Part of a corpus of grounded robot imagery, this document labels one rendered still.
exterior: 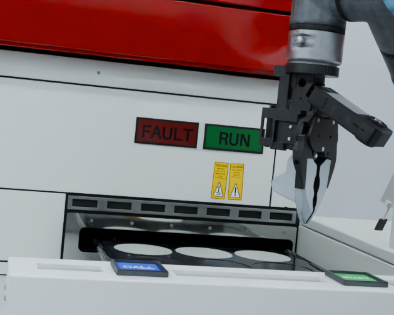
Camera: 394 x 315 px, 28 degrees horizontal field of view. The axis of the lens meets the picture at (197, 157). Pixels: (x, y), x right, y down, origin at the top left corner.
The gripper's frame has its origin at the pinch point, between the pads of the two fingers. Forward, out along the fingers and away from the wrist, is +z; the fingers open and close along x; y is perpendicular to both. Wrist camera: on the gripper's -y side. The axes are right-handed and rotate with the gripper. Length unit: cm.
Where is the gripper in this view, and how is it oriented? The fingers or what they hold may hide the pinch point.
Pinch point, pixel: (309, 215)
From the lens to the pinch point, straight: 106.6
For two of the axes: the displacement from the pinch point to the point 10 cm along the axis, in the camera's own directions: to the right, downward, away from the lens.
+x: -6.3, -0.2, -7.8
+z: -1.0, 9.9, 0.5
